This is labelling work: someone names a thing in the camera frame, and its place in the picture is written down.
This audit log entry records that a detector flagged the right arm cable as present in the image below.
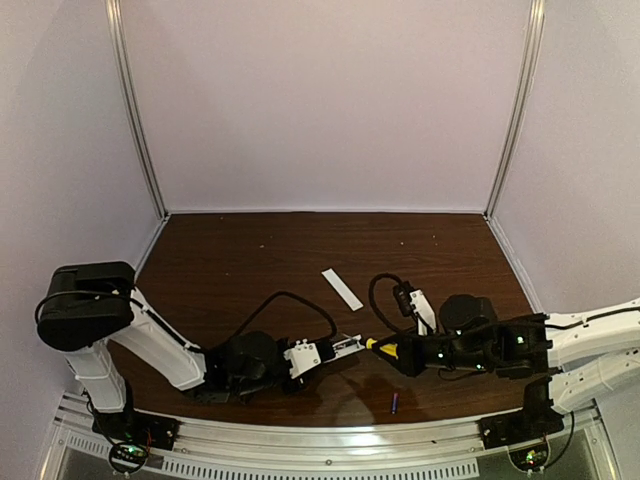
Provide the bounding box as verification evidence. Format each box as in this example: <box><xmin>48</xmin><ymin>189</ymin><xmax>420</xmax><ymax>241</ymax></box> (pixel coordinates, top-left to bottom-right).
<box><xmin>368</xmin><ymin>272</ymin><xmax>421</xmax><ymax>336</ymax></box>

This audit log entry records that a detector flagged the white battery cover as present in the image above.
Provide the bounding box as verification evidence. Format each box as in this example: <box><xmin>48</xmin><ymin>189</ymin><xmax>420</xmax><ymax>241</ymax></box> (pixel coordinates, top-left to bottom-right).
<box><xmin>321</xmin><ymin>268</ymin><xmax>364</xmax><ymax>311</ymax></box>

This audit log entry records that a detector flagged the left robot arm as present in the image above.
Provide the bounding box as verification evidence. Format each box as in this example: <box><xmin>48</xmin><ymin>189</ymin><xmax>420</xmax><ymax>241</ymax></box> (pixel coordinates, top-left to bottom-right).
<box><xmin>35</xmin><ymin>261</ymin><xmax>321</xmax><ymax>414</ymax></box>

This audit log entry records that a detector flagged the yellow handled screwdriver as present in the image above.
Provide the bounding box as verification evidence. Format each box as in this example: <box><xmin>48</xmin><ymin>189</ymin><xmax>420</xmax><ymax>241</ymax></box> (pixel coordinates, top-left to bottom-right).
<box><xmin>365</xmin><ymin>338</ymin><xmax>398</xmax><ymax>360</ymax></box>

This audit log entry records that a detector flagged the purple battery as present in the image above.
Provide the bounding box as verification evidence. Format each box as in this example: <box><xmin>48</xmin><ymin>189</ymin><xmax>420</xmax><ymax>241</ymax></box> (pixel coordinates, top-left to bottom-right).
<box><xmin>390</xmin><ymin>392</ymin><xmax>400</xmax><ymax>415</ymax></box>

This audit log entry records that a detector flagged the front aluminium rail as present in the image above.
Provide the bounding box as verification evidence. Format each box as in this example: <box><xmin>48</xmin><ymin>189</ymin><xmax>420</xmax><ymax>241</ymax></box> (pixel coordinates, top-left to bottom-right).
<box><xmin>39</xmin><ymin>410</ymin><xmax>620</xmax><ymax>479</ymax></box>

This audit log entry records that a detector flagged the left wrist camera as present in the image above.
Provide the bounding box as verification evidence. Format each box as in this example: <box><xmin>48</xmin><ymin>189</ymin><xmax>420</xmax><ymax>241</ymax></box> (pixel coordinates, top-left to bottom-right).
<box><xmin>283</xmin><ymin>339</ymin><xmax>322</xmax><ymax>379</ymax></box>

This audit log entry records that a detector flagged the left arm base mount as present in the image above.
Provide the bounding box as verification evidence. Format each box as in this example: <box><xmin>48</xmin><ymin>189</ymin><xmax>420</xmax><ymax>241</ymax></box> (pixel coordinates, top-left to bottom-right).
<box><xmin>92</xmin><ymin>411</ymin><xmax>179</xmax><ymax>477</ymax></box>

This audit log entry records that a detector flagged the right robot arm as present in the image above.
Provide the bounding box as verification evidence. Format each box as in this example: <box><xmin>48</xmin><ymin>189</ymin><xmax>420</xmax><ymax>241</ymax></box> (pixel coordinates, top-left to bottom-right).
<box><xmin>392</xmin><ymin>299</ymin><xmax>639</xmax><ymax>414</ymax></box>

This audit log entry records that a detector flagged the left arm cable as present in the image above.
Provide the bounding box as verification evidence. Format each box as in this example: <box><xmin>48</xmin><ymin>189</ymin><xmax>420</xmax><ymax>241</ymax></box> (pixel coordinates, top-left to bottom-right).
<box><xmin>229</xmin><ymin>291</ymin><xmax>337</xmax><ymax>346</ymax></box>

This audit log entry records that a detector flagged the left aluminium frame post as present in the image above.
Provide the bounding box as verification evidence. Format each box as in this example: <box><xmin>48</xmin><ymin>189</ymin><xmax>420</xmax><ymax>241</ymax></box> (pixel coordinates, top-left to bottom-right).
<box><xmin>105</xmin><ymin>0</ymin><xmax>169</xmax><ymax>220</ymax></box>

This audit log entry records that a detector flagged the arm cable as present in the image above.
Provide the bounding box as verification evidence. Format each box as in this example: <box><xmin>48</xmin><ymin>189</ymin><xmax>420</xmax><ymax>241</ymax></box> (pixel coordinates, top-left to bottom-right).
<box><xmin>229</xmin><ymin>291</ymin><xmax>337</xmax><ymax>346</ymax></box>
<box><xmin>368</xmin><ymin>272</ymin><xmax>421</xmax><ymax>336</ymax></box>

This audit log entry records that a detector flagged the white remote control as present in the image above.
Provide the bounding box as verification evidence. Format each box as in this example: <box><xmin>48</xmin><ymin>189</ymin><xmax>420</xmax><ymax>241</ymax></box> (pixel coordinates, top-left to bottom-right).
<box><xmin>316</xmin><ymin>335</ymin><xmax>365</xmax><ymax>363</ymax></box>

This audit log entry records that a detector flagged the aluminium frame post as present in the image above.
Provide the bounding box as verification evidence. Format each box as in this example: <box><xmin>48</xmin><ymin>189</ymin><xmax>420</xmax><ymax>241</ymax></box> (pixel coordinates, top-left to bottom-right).
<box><xmin>105</xmin><ymin>0</ymin><xmax>169</xmax><ymax>220</ymax></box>
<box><xmin>484</xmin><ymin>0</ymin><xmax>546</xmax><ymax>222</ymax></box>

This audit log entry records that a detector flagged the right aluminium frame post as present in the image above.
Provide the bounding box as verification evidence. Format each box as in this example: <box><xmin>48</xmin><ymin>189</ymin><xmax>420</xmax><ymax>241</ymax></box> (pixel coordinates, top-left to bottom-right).
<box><xmin>484</xmin><ymin>0</ymin><xmax>546</xmax><ymax>222</ymax></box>

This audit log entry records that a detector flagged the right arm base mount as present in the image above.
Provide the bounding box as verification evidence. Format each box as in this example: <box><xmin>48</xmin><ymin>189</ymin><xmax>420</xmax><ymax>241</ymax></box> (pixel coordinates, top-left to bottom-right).
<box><xmin>478</xmin><ymin>410</ymin><xmax>565</xmax><ymax>475</ymax></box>

